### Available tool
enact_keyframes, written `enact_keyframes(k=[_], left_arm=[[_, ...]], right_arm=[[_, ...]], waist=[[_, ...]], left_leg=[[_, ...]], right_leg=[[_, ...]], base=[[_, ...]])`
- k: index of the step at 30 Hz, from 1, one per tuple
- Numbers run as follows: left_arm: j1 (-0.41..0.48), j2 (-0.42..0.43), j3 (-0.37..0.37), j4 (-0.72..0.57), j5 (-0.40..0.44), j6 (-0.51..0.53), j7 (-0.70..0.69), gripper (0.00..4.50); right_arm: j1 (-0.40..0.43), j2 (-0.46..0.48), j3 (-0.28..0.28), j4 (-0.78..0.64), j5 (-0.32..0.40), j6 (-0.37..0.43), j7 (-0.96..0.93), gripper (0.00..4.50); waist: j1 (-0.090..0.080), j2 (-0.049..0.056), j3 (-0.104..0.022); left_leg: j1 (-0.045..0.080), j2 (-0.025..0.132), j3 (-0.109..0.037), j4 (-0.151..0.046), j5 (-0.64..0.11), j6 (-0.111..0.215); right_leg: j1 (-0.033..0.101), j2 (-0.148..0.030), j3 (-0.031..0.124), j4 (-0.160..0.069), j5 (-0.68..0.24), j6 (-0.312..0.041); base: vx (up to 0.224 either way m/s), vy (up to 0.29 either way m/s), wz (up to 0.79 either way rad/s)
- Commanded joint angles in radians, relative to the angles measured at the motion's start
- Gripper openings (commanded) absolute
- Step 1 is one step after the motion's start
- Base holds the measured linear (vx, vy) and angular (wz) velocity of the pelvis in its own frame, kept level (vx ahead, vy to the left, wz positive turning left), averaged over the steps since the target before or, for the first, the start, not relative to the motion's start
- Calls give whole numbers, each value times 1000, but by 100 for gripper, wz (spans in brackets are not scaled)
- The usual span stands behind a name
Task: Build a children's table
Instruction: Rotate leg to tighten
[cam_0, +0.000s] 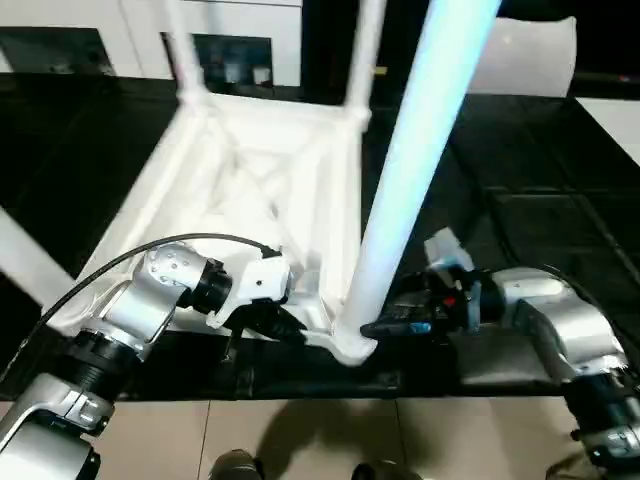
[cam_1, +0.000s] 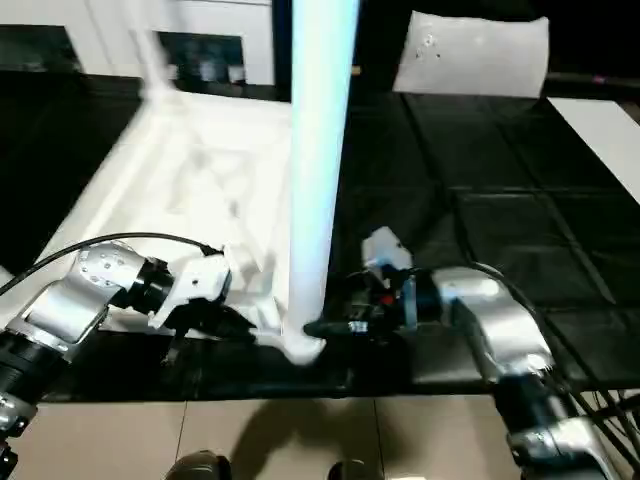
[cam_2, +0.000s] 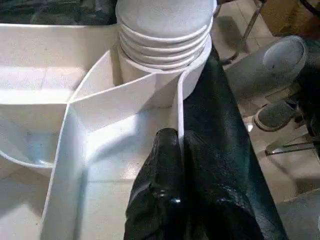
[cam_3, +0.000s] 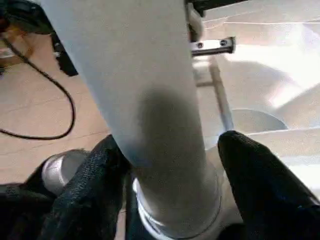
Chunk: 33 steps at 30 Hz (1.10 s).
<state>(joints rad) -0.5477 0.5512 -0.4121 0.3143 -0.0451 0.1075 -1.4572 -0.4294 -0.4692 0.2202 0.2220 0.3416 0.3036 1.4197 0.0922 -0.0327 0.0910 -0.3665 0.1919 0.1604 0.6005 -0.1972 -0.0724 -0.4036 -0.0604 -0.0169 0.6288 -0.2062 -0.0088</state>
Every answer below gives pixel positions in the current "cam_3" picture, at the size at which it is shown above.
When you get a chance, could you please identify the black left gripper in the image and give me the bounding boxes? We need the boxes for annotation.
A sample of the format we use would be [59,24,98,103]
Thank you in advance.
[189,36,237,57]

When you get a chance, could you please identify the black left camera cable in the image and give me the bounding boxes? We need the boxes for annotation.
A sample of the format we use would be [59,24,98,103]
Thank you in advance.
[0,36,77,140]

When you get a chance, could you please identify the white plastic table top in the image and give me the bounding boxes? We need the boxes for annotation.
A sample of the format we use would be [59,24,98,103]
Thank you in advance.
[189,0,320,201]

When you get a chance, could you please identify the white plastic table leg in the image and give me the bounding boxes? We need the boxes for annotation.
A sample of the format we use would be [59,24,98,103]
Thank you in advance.
[39,0,224,240]

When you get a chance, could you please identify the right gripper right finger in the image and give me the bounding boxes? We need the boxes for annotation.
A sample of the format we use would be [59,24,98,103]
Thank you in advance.
[216,130,320,240]

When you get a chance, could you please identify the black storage shelf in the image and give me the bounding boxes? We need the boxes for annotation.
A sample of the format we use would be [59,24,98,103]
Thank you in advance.
[50,31,79,78]

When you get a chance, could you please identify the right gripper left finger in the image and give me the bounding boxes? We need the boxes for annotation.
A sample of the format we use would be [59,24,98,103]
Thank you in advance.
[40,134,131,240]

